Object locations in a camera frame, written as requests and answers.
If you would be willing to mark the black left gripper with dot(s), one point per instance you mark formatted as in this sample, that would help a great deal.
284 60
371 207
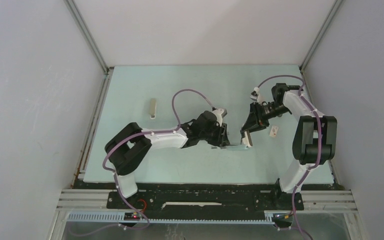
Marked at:
221 139

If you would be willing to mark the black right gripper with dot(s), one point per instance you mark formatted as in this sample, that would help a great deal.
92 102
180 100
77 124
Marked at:
256 120

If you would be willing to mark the beige stapler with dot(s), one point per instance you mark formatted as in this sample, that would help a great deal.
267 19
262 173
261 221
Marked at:
152 108

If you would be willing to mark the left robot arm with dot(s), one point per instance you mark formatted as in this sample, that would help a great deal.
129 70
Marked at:
129 147

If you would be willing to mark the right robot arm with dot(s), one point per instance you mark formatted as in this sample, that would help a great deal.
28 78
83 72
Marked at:
314 141

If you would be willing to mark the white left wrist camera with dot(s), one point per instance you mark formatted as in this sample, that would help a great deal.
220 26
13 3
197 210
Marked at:
219 113

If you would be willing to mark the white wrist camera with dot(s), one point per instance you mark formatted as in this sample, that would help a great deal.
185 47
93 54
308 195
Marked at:
256 96
219 113

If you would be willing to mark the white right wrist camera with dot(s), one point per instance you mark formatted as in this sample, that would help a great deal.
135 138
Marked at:
256 96

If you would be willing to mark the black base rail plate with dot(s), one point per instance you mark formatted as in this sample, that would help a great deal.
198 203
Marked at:
207 201

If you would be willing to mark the grey cable duct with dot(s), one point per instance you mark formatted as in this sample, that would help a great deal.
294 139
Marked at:
121 217

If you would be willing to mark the aluminium frame rail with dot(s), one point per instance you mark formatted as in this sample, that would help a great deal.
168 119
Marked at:
86 33

